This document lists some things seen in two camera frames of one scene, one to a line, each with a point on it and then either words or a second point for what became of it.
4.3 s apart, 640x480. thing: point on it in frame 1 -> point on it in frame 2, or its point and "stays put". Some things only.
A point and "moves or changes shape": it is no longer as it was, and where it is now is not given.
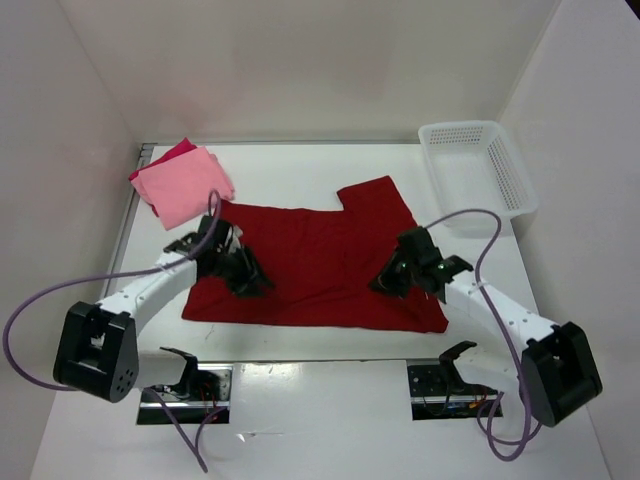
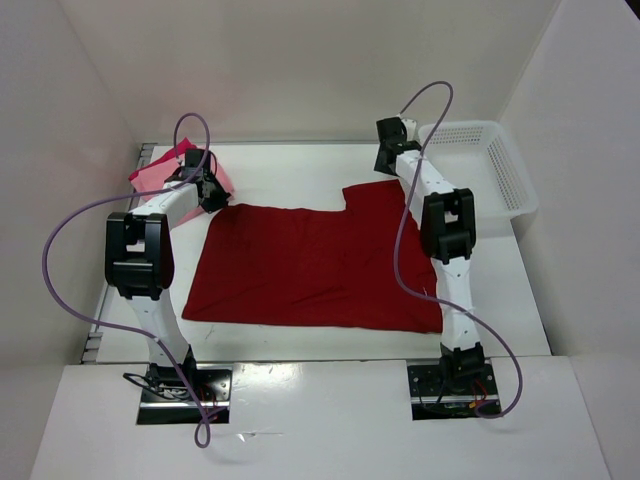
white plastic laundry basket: (474, 166) stays put
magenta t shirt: (183, 147) stays put
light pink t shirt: (179, 189) moves or changes shape
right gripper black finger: (401, 269) -> (386, 161)
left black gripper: (251, 270) -> (219, 202)
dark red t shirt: (321, 262) stays put
